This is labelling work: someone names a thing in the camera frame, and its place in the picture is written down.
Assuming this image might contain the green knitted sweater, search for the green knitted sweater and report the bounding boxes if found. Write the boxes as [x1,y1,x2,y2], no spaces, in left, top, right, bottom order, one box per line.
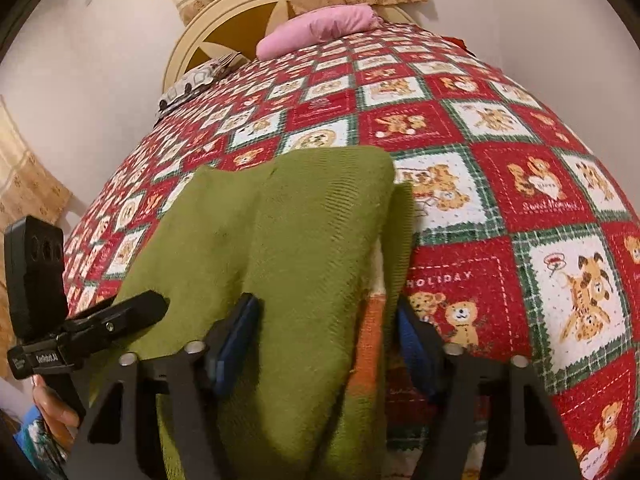
[78,146,413,479]

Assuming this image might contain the person's left hand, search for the person's left hand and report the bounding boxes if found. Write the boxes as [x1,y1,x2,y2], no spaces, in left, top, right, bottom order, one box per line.
[32,375,80,452]

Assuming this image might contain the red patchwork bear bedspread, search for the red patchwork bear bedspread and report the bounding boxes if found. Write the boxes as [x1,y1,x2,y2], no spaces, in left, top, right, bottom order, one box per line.
[64,25,639,479]

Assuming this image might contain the beige side curtain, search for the beige side curtain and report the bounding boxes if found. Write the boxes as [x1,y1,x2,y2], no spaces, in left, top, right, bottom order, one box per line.
[1,106,72,379]

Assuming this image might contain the grey patterned pillow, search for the grey patterned pillow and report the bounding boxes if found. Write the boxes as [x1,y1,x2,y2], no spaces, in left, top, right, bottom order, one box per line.
[156,51,248,119]

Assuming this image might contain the cream wooden headboard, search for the cream wooden headboard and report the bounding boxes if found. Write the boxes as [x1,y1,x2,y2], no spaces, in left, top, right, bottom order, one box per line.
[162,0,417,94]

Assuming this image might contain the pink pillow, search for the pink pillow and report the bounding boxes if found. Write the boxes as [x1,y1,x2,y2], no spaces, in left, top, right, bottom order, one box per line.
[256,3,384,61]

